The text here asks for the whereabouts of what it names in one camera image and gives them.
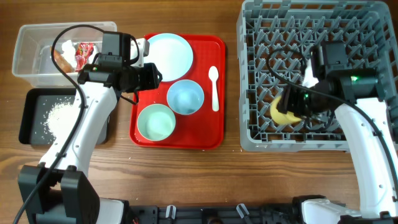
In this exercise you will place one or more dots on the green bowl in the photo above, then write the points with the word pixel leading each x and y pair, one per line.
pixel 156 122

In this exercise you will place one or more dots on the white rice pile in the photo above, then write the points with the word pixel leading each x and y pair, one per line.
pixel 61 118

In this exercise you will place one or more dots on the yellow cup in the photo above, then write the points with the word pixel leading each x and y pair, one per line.
pixel 282 118

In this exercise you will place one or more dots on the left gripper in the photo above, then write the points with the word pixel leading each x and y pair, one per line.
pixel 152 80

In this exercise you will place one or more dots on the light blue plate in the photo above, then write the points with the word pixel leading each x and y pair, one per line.
pixel 171 54

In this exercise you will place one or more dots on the red serving tray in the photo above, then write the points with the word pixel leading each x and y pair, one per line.
pixel 205 128

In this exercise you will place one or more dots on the black plastic tray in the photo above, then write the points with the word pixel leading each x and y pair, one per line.
pixel 38 103

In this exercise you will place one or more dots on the orange carrot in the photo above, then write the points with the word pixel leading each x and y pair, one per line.
pixel 62 63

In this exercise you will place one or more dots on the clear plastic bin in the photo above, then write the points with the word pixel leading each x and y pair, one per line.
pixel 32 60

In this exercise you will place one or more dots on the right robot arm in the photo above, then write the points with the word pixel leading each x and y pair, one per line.
pixel 356 98

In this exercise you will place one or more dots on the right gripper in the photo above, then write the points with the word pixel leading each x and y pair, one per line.
pixel 288 101

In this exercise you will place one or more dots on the white plastic spoon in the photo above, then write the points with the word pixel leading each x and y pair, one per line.
pixel 213 76

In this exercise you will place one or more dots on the light blue rice bowl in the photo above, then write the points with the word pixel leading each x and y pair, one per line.
pixel 185 97

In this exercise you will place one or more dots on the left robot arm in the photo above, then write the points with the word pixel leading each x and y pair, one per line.
pixel 57 190

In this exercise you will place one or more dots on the red snack wrapper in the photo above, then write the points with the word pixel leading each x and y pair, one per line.
pixel 82 54

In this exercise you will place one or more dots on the grey dishwasher rack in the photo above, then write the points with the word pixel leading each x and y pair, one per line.
pixel 272 37

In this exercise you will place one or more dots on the white tissue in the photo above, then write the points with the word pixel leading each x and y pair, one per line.
pixel 69 48

